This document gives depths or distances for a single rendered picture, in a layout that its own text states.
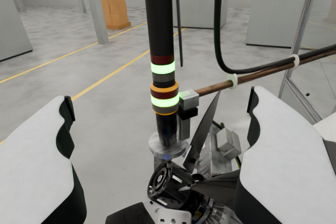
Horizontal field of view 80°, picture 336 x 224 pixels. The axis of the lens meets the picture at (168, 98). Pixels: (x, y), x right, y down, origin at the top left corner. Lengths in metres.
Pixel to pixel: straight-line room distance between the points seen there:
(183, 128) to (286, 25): 5.54
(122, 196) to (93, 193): 0.28
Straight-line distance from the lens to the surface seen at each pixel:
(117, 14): 8.53
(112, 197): 2.12
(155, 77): 0.29
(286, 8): 5.75
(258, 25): 5.82
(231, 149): 0.84
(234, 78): 0.38
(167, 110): 0.31
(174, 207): 0.61
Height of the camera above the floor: 1.72
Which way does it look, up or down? 31 degrees down
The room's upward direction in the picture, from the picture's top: 3 degrees counter-clockwise
